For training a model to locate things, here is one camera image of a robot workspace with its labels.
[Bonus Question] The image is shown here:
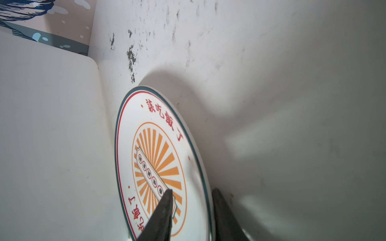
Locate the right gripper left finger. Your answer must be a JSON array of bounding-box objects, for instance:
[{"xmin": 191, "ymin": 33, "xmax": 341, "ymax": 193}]
[{"xmin": 137, "ymin": 189, "xmax": 173, "ymax": 241}]

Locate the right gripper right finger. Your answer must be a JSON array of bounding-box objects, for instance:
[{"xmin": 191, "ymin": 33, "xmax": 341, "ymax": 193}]
[{"xmin": 212, "ymin": 188, "xmax": 249, "ymax": 241}]

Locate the white plate orange sunburst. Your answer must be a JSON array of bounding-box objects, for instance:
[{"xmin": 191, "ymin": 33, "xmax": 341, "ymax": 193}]
[{"xmin": 115, "ymin": 86, "xmax": 216, "ymax": 241}]

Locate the white plastic bin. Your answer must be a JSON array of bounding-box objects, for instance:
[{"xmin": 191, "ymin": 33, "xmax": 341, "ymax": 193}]
[{"xmin": 1, "ymin": 31, "xmax": 129, "ymax": 241}]

